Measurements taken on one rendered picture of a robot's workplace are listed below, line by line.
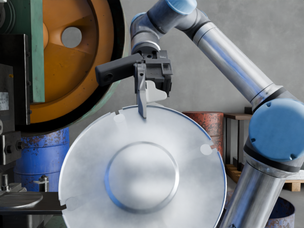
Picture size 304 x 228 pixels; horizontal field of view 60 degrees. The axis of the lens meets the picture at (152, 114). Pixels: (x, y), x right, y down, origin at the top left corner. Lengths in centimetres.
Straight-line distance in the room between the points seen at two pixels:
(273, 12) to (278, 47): 53
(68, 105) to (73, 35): 323
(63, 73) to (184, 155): 79
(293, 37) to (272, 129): 418
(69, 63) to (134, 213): 83
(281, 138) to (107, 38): 79
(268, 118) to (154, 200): 26
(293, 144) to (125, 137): 31
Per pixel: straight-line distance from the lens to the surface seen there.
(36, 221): 88
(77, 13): 120
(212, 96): 416
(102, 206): 47
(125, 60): 62
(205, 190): 47
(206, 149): 50
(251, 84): 72
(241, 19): 444
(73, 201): 49
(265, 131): 55
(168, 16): 70
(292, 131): 55
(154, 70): 59
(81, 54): 116
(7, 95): 88
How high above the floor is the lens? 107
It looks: 3 degrees down
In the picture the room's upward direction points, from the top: straight up
